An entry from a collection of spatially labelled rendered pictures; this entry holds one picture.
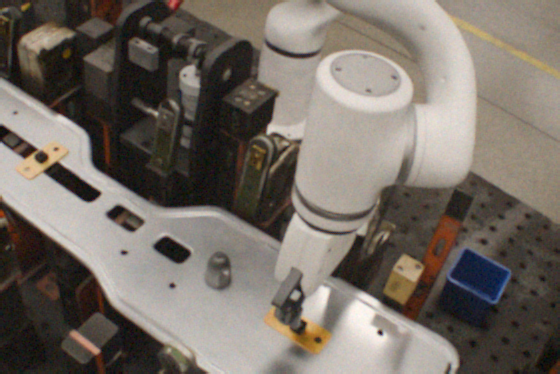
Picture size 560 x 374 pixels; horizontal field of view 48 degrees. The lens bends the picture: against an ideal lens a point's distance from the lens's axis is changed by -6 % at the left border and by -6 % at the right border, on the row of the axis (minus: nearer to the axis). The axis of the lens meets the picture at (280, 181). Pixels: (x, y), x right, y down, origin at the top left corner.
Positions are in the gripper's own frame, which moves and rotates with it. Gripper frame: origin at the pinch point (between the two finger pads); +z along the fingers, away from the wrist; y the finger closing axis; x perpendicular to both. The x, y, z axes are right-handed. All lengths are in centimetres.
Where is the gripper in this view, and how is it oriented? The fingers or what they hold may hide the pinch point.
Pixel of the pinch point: (308, 291)
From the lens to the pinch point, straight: 78.8
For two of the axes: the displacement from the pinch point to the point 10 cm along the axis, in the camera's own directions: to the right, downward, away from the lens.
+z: -1.2, 6.9, 7.1
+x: 8.3, 4.7, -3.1
